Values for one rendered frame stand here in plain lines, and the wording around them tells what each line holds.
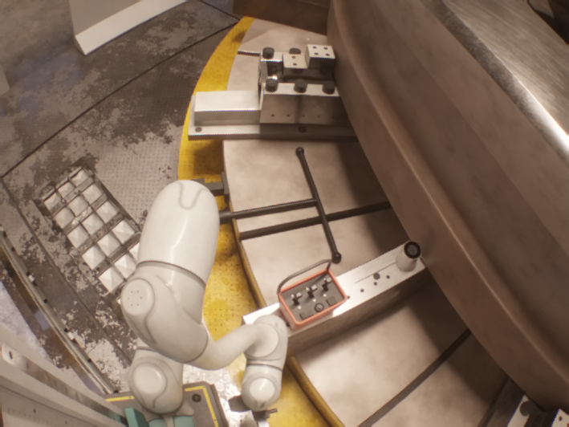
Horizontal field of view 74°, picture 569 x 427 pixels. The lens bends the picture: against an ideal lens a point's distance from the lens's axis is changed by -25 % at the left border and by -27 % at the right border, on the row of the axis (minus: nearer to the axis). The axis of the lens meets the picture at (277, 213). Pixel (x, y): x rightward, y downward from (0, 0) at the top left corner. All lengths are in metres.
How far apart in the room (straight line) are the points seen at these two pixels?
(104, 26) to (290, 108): 2.15
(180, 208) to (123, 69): 2.82
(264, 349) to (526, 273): 0.95
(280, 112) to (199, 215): 1.59
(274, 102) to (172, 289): 1.67
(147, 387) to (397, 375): 1.20
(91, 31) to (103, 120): 1.06
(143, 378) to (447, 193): 1.21
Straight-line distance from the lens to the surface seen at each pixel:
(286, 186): 2.39
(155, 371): 1.30
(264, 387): 1.22
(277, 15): 3.41
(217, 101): 2.54
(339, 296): 1.62
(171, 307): 0.75
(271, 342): 1.26
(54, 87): 3.68
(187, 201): 0.85
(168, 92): 3.29
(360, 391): 2.05
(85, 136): 3.16
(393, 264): 1.85
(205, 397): 1.96
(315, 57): 2.30
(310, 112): 2.41
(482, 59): 1.36
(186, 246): 0.80
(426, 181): 1.76
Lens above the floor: 2.25
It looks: 57 degrees down
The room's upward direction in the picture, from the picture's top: 11 degrees clockwise
